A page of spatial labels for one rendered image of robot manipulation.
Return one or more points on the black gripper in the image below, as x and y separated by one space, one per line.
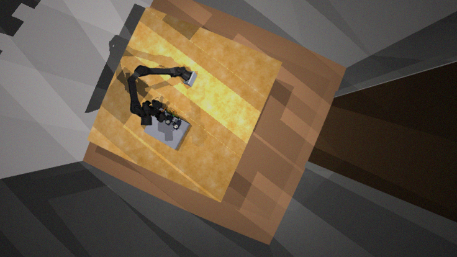
159 115

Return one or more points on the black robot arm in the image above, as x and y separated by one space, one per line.
145 110

